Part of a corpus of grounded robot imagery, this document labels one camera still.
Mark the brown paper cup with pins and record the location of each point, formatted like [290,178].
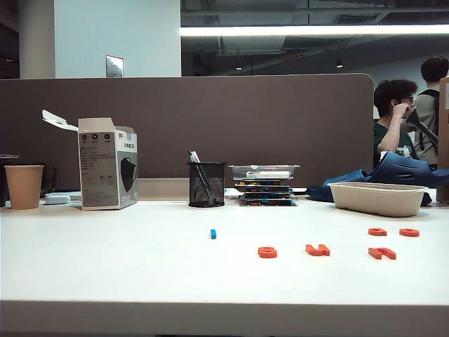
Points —
[24,186]

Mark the orange angular letter magnet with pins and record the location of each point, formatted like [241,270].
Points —
[380,253]

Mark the black mesh pen holder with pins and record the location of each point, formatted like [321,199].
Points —
[207,189]

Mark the brown desk partition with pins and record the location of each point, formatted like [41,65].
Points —
[210,116]

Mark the orange rounded letter magnet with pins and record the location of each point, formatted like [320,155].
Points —
[267,252]

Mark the orange hooked letter magnet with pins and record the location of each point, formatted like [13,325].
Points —
[315,250]

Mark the white earbuds case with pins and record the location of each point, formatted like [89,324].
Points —
[58,198]

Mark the grey metal bracket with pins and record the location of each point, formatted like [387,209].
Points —
[415,119]

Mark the white face mask box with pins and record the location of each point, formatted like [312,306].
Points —
[101,168]

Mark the person in beige shirt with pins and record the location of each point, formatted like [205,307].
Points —
[429,105]

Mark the person in green shirt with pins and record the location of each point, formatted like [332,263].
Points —
[389,133]

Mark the beige pulp tray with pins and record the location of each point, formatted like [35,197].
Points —
[379,200]

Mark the black pen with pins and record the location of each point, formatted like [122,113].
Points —
[194,157]

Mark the brown cardboard box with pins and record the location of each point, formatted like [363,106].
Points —
[443,140]

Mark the ceiling light strip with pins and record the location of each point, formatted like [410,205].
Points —
[280,31]

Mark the metal wall switch plate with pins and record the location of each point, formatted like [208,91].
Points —
[114,66]

